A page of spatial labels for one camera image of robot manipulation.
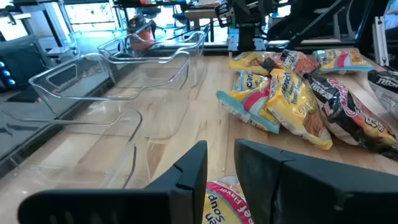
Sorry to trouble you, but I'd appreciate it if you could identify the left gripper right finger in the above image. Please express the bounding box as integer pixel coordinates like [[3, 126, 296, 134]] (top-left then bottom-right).
[[234, 139, 398, 224]]

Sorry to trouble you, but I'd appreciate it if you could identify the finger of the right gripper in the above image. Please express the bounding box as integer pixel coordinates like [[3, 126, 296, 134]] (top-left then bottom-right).
[[215, 2, 234, 29]]

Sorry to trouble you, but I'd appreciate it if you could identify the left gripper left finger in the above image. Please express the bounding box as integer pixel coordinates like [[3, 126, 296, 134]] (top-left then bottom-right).
[[17, 139, 208, 224]]

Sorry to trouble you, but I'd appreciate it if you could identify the yellow Maruchan noodle packet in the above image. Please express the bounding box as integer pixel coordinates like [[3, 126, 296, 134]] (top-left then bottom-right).
[[228, 51, 276, 77], [266, 68, 333, 151]]

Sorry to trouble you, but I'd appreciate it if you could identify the blue Maruchan noodle packet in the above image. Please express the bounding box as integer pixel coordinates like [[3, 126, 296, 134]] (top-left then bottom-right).
[[201, 175, 254, 224], [216, 70, 282, 135], [312, 48, 374, 75]]

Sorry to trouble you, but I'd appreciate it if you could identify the wooden desk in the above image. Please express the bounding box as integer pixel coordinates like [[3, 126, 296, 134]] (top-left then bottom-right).
[[185, 8, 218, 30]]

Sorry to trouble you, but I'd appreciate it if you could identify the clear plastic bin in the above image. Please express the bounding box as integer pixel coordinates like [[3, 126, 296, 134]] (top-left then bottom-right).
[[97, 26, 210, 91], [28, 51, 192, 141], [0, 107, 150, 194]]

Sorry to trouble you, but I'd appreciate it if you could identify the person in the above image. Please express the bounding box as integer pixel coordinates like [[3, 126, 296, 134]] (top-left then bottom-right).
[[126, 14, 157, 52]]

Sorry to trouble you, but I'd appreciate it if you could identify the silver aluminium profile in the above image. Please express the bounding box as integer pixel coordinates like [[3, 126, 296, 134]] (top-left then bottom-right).
[[373, 16, 389, 67]]

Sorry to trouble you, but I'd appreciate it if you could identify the dark grey cabinet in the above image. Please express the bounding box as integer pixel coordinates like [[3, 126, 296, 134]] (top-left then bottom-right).
[[0, 34, 47, 94]]

